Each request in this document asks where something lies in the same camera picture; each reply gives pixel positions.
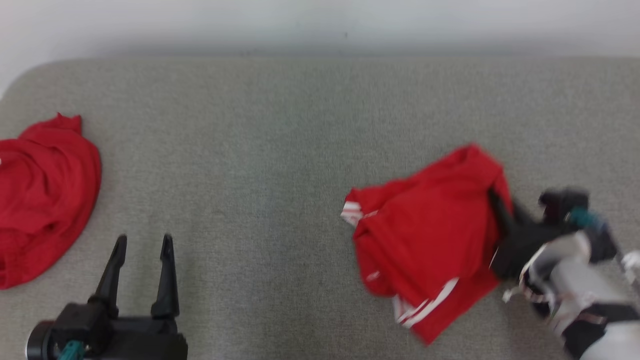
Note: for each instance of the grey fabric sofa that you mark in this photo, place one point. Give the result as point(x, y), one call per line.
point(280, 150)

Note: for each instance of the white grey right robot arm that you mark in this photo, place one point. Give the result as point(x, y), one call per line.
point(580, 285)

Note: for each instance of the red and white shorts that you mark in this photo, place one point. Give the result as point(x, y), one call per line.
point(40, 200)

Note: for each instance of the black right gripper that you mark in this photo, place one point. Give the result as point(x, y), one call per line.
point(530, 245)

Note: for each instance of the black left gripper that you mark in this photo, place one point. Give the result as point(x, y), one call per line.
point(110, 337)

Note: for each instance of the red Bulls 23 jersey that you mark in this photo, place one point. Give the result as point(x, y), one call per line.
point(425, 235)

